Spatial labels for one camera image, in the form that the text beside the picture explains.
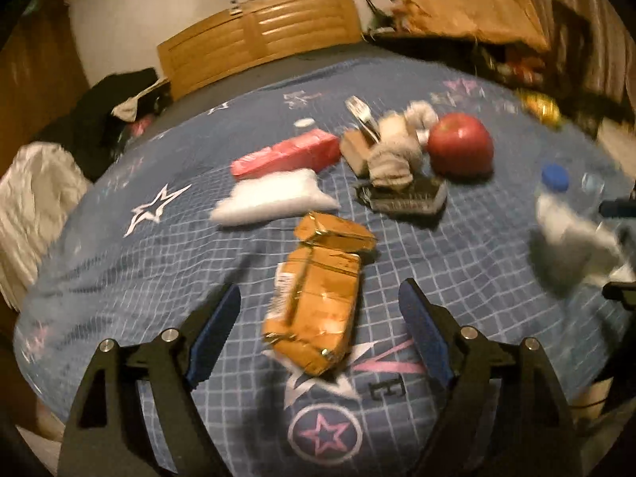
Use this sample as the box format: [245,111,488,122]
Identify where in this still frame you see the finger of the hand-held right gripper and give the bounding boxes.
[602,282,636,310]
[599,199,636,219]

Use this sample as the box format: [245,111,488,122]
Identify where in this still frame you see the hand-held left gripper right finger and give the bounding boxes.
[399,278,586,477]

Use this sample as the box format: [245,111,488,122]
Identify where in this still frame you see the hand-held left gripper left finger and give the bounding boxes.
[58,283,242,477]

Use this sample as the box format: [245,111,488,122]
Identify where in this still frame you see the orange snack packet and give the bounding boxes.
[262,247,362,377]

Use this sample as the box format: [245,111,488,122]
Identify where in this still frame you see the gold wrapper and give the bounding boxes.
[294,211,377,255]

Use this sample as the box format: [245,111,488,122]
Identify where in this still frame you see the black tissue packet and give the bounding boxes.
[354,178,449,215]

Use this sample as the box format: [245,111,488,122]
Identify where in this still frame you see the clear bottle with blue cap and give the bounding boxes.
[535,163,608,212]

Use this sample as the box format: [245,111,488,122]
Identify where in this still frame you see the blue printed blanket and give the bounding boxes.
[12,50,636,477]

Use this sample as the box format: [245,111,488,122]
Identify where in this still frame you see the gold shiny object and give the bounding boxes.
[517,88,562,124]

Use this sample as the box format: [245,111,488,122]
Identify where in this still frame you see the white plastic bag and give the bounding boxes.
[209,168,341,224]

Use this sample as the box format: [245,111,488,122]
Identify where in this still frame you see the grey sock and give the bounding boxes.
[368,110,417,190]

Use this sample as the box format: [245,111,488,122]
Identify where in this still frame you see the red apple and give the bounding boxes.
[428,113,495,176]

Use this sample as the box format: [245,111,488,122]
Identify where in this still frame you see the brown sponge block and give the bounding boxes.
[340,129,381,176]

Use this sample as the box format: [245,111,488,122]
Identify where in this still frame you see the pink drink carton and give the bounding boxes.
[231,128,341,180]

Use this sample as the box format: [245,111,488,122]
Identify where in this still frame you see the metal fork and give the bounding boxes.
[345,95,383,141]

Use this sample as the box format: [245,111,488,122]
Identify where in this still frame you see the white crumpled cloth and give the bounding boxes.
[0,142,93,311]

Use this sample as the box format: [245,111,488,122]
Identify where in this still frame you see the brown plastic bag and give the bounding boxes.
[397,0,551,53]

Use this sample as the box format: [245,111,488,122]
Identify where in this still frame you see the small beige cloth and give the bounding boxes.
[110,95,142,122]

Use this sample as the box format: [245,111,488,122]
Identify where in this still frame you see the dark clothes pile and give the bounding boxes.
[39,67,174,182]

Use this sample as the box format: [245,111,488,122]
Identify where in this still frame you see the wooden headboard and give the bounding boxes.
[157,0,363,103]

